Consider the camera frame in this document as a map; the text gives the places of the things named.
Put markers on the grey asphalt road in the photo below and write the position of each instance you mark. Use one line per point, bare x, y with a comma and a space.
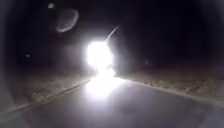
133, 110

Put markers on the dry grass verge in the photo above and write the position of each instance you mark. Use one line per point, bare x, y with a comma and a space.
40, 88
186, 82

